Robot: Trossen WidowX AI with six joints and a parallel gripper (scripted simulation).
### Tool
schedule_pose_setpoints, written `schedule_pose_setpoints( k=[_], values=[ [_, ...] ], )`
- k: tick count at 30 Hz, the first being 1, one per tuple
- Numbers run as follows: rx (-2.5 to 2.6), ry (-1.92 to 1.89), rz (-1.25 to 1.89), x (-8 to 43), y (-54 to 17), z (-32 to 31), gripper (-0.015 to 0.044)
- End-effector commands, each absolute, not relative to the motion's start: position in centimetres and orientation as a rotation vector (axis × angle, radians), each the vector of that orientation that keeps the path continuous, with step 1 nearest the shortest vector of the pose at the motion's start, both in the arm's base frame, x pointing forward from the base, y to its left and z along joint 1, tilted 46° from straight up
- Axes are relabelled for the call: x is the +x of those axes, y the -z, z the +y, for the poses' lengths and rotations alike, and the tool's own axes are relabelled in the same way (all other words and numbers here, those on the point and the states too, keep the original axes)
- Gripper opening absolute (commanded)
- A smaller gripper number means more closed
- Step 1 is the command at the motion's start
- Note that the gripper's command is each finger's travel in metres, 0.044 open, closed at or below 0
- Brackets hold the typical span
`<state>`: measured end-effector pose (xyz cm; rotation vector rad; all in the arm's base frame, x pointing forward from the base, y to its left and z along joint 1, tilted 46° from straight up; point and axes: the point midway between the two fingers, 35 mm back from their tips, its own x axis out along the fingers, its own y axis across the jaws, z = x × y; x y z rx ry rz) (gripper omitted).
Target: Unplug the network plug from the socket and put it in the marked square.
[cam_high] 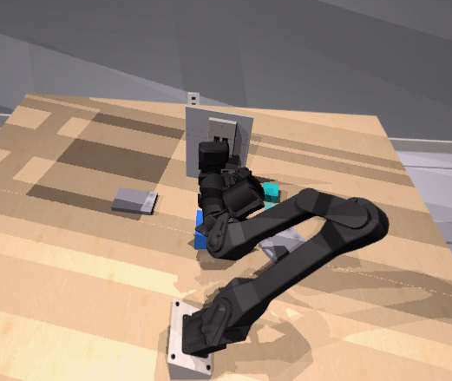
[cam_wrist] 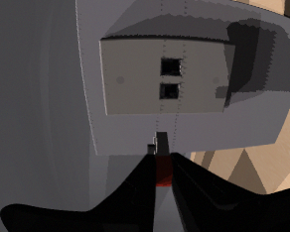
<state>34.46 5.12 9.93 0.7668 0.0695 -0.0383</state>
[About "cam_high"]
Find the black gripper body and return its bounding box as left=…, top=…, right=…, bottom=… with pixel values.
left=198, top=141, right=230, bottom=209

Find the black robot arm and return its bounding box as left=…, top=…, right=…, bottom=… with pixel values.
left=181, top=167, right=390, bottom=358

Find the small turquoise cube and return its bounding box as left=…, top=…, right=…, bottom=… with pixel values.
left=264, top=203, right=275, bottom=211

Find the blue flat square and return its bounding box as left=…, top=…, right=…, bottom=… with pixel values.
left=194, top=210, right=207, bottom=249

